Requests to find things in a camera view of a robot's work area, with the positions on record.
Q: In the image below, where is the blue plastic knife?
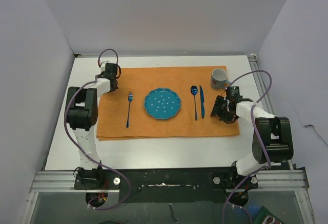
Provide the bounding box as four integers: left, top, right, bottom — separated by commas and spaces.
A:
199, 85, 205, 119

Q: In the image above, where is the blue plastic fork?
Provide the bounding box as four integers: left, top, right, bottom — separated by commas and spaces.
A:
126, 91, 133, 128

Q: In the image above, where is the blue white mug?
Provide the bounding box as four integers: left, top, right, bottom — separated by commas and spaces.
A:
211, 68, 230, 90

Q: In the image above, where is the blue plastic spoon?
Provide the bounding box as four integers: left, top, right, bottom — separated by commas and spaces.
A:
190, 85, 198, 120

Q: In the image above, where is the orange cloth placemat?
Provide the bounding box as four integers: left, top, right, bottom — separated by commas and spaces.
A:
96, 66, 240, 140

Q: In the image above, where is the blue polka dot plate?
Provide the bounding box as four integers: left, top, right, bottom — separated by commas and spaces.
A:
144, 88, 181, 120

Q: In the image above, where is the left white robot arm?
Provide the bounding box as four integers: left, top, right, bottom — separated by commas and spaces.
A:
64, 62, 121, 189

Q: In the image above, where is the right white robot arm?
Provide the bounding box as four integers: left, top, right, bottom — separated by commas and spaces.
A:
211, 87, 294, 188

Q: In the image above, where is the green object at corner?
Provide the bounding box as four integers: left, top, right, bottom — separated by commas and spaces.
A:
252, 206, 283, 224

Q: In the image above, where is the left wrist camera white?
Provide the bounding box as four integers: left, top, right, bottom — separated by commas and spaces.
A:
98, 60, 109, 72

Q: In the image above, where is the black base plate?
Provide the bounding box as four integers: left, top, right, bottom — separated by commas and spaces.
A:
73, 167, 258, 207

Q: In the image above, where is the aluminium frame rail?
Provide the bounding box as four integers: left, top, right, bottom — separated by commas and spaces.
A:
23, 56, 314, 223

